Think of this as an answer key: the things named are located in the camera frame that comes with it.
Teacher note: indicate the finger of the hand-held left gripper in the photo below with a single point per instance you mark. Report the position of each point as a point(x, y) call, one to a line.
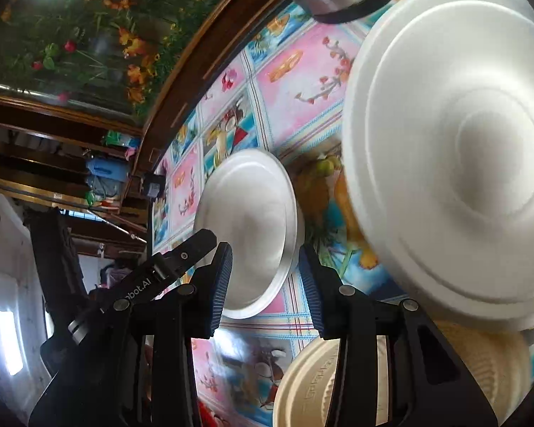
point(191, 251)

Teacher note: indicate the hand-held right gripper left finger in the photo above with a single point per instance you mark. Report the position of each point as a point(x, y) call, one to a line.
point(220, 293)

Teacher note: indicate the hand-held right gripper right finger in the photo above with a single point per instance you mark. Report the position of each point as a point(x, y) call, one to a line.
point(313, 293)

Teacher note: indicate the white foam bowl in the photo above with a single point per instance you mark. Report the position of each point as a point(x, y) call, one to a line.
point(449, 164)
point(249, 213)

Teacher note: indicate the large beige plastic bowl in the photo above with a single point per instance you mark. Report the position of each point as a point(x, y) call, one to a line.
point(281, 402)

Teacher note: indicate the small beige plastic bowl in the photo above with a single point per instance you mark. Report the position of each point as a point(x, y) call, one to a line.
point(485, 364)

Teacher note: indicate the small black device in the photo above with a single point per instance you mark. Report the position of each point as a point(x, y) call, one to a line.
point(153, 185)

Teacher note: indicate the window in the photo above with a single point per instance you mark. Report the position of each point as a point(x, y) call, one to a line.
point(9, 342)

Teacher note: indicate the large grey water bottle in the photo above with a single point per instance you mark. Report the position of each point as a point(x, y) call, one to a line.
point(102, 188)

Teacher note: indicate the blue thermos bottle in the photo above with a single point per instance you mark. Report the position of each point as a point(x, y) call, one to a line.
point(104, 168)

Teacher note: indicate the green and white bottle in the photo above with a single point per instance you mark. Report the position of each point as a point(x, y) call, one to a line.
point(118, 138)

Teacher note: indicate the dark wooden cabinet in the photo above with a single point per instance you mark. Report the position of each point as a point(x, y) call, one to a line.
point(196, 66)

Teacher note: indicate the printed cartoon tablecloth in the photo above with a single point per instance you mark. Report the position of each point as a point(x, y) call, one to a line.
point(293, 75)

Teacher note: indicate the flower wall mural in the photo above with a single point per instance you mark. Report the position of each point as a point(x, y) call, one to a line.
point(71, 31)

